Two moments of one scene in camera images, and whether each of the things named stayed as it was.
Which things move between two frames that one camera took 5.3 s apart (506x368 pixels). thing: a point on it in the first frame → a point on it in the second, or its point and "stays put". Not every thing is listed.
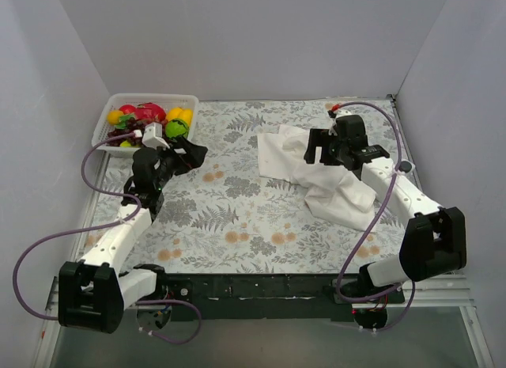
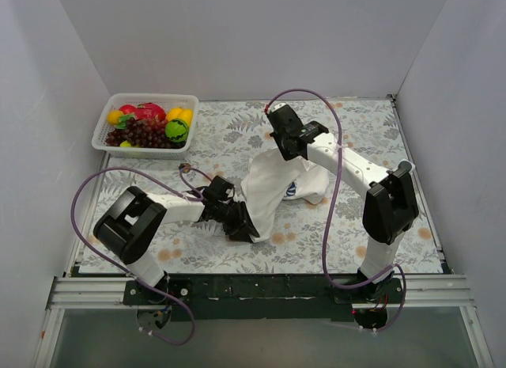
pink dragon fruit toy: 149,111 stays put
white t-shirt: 334,194 → 271,180
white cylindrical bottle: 407,166 stays put
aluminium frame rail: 446,292 stays put
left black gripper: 182,154 → 240,224
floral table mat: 220,218 stays put
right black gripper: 323,147 → 285,145
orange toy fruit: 113,116 stays put
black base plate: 277,297 stays put
